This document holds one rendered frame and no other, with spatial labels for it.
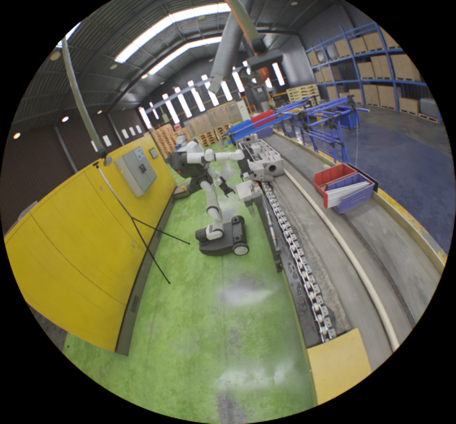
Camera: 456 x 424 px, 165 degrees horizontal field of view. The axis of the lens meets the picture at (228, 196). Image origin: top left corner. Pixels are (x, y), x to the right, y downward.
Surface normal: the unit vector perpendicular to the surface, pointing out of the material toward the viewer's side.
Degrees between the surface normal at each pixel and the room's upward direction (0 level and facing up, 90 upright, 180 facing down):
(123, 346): 90
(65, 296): 90
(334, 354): 0
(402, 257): 0
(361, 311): 0
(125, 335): 90
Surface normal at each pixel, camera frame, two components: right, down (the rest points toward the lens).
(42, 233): 0.93, -0.33
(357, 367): -0.36, -0.79
